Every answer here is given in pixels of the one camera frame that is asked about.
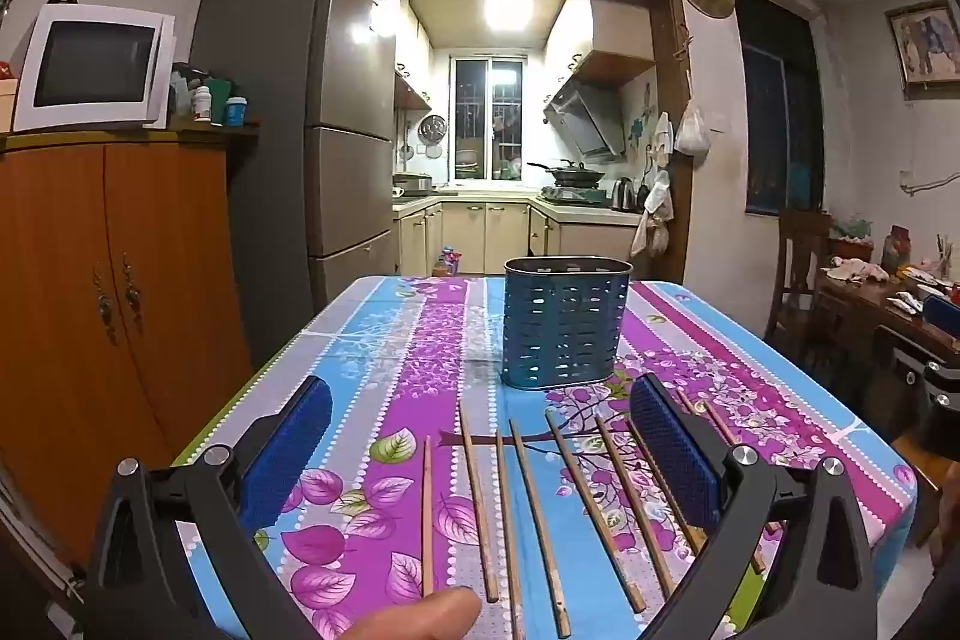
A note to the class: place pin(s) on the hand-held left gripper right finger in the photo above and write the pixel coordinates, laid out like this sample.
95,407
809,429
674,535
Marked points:
675,452

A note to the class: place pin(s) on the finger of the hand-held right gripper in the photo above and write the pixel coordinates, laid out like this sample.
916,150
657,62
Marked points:
941,311
904,351

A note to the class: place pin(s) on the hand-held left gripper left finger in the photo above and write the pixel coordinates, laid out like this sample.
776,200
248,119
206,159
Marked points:
289,452

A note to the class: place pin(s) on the blue perforated utensil holder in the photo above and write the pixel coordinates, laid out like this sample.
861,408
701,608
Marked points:
564,325

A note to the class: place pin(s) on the set of wooden chopsticks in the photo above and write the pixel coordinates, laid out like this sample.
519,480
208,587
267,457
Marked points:
478,512

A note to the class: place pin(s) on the person's left hand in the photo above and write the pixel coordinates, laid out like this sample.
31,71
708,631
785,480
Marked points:
427,617

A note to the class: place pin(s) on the cluttered wooden side table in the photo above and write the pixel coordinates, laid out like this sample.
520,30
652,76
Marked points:
870,310

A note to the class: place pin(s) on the dark wooden chair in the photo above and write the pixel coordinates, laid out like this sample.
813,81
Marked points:
799,272

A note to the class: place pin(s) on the floral purple blue tablecloth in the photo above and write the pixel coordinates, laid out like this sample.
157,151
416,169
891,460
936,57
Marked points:
390,347

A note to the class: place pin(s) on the hanging cloths and bags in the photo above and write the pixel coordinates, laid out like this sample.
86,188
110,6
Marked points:
656,212

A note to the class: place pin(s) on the orange wooden cabinet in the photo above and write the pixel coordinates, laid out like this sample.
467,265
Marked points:
90,310

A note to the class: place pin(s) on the bottles on kitchen floor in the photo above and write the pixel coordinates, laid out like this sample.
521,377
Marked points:
446,263

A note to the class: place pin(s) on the dark window with blue curtain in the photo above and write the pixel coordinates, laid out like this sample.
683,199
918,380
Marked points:
780,115

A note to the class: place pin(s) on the steel electric kettle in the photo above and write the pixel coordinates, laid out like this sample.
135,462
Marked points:
622,195

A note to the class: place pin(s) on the gas stove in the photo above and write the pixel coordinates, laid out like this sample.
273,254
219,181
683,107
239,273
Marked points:
574,194

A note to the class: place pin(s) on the beige lower kitchen cabinets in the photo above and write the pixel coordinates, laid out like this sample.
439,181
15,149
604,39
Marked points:
480,235

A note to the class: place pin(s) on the grey refrigerator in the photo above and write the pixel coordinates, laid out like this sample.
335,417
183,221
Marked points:
270,160

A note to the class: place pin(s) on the black wok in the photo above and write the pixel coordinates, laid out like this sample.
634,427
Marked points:
570,168

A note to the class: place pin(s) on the white hanging plastic bag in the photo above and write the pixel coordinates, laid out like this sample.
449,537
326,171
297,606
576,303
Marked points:
691,134

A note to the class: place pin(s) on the blue and white cup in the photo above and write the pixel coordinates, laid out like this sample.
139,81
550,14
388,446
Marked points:
235,112

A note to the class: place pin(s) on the steel range hood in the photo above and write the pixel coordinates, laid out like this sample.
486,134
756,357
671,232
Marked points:
589,119

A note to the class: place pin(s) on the round hanging strainer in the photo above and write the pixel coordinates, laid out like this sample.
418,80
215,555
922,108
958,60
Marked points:
433,128

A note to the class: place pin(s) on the white medicine bottle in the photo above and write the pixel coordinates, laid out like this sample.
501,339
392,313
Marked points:
201,104

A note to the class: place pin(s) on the dark green box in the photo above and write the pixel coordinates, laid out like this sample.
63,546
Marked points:
219,99

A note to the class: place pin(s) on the kitchen window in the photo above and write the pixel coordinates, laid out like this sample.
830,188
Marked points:
487,115

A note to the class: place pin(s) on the beige upper cabinet with shelf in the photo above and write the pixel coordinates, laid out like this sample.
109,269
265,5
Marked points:
409,63

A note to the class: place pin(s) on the beige upper cabinet over hood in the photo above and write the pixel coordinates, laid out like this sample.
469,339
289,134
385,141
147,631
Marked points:
600,40

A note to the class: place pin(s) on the white boxy television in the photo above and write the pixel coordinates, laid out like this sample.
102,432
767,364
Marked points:
90,66

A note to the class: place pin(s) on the square kitchen ceiling light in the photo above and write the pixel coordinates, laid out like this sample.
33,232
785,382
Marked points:
508,9

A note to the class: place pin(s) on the framed wall picture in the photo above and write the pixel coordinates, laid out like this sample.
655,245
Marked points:
926,44

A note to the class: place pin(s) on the floral wall sticker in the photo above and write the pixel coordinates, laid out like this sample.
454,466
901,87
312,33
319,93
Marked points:
637,123

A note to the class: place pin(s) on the brown wooden door frame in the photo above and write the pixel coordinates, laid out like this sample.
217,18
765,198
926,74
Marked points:
671,85

